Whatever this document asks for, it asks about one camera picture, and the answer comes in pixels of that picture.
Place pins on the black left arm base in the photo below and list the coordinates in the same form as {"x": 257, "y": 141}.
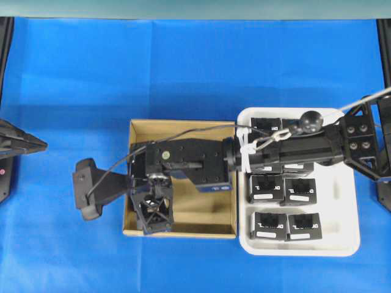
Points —
{"x": 6, "y": 168}

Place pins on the white zip tie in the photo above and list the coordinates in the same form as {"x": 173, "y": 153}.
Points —
{"x": 246, "y": 149}

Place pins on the black product box bottom left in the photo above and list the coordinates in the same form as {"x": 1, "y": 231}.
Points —
{"x": 269, "y": 226}

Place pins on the black product box top left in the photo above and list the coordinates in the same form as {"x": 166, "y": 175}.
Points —
{"x": 267, "y": 125}

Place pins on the black product box bottom right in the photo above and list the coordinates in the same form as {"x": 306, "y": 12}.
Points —
{"x": 304, "y": 227}

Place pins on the white plastic tray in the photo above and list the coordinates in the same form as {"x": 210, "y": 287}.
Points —
{"x": 336, "y": 205}

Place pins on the black product box middle centre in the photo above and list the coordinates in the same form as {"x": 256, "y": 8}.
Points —
{"x": 298, "y": 169}

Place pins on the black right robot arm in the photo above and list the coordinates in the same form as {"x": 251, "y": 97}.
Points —
{"x": 360, "y": 139}

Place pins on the black right frame post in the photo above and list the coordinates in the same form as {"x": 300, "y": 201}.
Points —
{"x": 383, "y": 27}

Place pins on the black product box lower centre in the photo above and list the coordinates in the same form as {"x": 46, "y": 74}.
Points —
{"x": 299, "y": 191}

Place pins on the blue table cloth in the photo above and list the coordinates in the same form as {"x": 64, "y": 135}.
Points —
{"x": 76, "y": 84}

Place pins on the open brown cardboard box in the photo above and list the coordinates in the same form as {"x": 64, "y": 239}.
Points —
{"x": 196, "y": 214}

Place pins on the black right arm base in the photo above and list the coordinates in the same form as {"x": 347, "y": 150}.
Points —
{"x": 384, "y": 194}

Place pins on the black left frame post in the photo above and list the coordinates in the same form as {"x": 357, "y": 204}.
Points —
{"x": 7, "y": 27}

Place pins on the black small product box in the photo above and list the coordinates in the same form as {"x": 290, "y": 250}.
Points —
{"x": 137, "y": 173}

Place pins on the black product box top middle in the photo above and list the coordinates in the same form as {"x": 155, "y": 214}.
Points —
{"x": 286, "y": 123}

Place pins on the black product box middle left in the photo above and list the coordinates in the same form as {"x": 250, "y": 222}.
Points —
{"x": 268, "y": 169}

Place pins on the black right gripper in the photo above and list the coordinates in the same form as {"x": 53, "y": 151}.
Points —
{"x": 206, "y": 163}

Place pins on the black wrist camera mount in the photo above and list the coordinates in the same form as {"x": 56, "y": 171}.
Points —
{"x": 94, "y": 188}

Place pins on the black product box lower left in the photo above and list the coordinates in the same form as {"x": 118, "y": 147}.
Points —
{"x": 266, "y": 188}

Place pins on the black frame post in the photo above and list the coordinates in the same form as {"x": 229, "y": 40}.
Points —
{"x": 383, "y": 27}
{"x": 7, "y": 27}

